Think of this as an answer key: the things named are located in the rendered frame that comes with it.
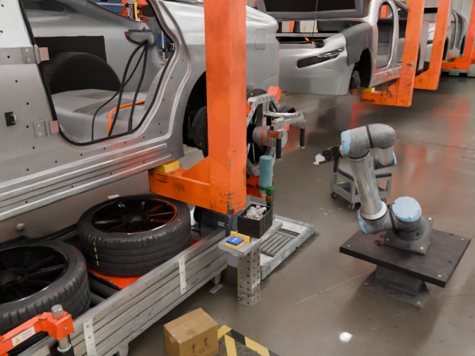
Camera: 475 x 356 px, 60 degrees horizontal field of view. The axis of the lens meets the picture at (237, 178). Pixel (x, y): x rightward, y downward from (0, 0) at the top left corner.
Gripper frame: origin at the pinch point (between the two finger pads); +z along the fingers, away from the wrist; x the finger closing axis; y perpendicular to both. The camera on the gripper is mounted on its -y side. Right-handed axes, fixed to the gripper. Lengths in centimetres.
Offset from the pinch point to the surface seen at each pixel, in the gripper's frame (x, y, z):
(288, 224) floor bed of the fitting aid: -22, -44, 50
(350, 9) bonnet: -333, 131, 24
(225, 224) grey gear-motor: 47, -14, 54
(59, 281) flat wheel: 160, 9, 63
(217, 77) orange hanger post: 67, 71, 4
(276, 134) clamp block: 25.0, 29.2, 6.7
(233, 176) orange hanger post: 65, 18, 20
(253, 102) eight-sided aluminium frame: 17, 54, 17
